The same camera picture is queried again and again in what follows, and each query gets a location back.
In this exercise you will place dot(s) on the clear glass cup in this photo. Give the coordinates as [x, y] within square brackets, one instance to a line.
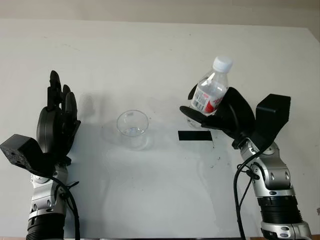
[132, 125]

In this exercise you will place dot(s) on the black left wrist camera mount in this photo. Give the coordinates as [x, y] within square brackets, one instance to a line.
[20, 152]

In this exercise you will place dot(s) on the clear water bottle red label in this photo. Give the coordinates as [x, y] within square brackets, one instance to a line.
[220, 65]

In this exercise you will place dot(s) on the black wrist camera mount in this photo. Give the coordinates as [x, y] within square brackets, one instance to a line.
[20, 152]
[272, 115]

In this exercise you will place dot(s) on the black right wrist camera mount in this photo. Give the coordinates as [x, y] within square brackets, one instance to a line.
[272, 115]

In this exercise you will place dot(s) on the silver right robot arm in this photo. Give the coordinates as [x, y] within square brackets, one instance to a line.
[275, 180]

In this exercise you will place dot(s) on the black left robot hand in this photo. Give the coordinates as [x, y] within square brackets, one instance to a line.
[50, 130]

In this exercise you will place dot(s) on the black tape rectangle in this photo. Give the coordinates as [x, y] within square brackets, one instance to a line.
[194, 135]

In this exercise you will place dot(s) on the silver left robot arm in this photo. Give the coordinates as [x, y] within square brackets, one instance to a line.
[45, 200]

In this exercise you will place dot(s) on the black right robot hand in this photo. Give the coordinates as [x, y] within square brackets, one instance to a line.
[237, 117]

